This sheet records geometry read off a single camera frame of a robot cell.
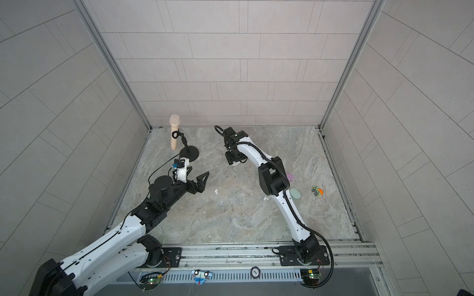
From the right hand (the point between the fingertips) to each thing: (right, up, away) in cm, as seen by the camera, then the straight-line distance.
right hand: (235, 159), depth 103 cm
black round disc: (+9, -39, -35) cm, 53 cm away
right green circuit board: (+30, -40, -35) cm, 61 cm away
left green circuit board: (-28, -40, -38) cm, 62 cm away
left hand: (-12, -2, -26) cm, 29 cm away
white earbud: (-9, -14, -14) cm, 22 cm away
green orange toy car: (+40, -14, -16) cm, 45 cm away
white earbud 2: (+15, -17, -16) cm, 28 cm away
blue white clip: (-10, -39, -37) cm, 55 cm away
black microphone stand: (-26, +4, 0) cm, 26 cm away
